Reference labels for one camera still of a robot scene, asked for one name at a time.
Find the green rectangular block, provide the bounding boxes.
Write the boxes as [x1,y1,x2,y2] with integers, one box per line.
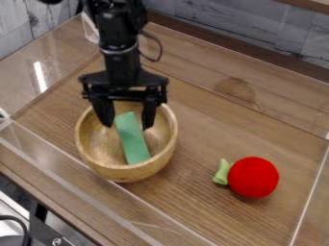
[115,111,150,164]

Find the red plush ball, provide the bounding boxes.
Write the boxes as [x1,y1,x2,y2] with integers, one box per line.
[227,157,279,198]

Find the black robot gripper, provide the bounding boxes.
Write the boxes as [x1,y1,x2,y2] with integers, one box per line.
[79,49,168,130]

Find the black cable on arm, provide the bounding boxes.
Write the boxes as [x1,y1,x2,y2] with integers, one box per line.
[137,30,164,63]

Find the black table leg bracket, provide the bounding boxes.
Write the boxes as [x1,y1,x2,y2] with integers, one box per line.
[0,200,79,246]

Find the green plush leaf piece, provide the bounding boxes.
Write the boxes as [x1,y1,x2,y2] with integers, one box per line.
[212,159,231,185]

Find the brown wooden bowl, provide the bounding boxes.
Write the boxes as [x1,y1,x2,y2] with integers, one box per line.
[75,102,178,183]

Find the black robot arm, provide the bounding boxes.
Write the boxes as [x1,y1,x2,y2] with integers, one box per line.
[79,0,168,130]

